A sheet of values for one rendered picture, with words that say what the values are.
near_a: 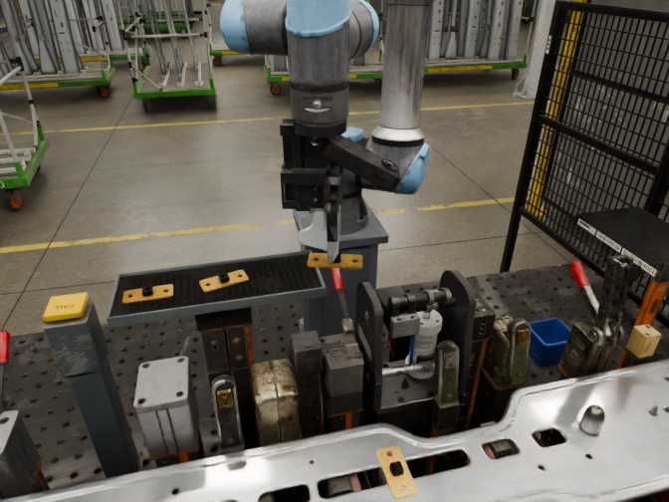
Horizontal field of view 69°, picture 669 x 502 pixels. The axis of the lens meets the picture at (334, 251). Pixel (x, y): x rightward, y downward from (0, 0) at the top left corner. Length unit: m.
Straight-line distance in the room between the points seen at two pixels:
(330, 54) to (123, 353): 1.15
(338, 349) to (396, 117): 0.50
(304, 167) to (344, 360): 0.35
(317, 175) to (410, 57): 0.47
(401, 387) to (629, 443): 0.38
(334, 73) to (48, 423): 1.12
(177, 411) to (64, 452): 0.59
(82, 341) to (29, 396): 0.59
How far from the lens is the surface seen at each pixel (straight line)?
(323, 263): 0.74
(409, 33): 1.05
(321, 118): 0.62
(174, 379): 0.82
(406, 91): 1.06
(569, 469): 0.89
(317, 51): 0.61
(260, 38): 0.75
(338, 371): 0.85
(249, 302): 0.86
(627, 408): 1.02
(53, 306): 0.96
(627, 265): 0.99
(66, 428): 1.40
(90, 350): 0.97
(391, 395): 0.96
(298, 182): 0.66
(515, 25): 8.79
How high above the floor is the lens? 1.67
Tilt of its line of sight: 31 degrees down
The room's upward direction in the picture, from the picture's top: straight up
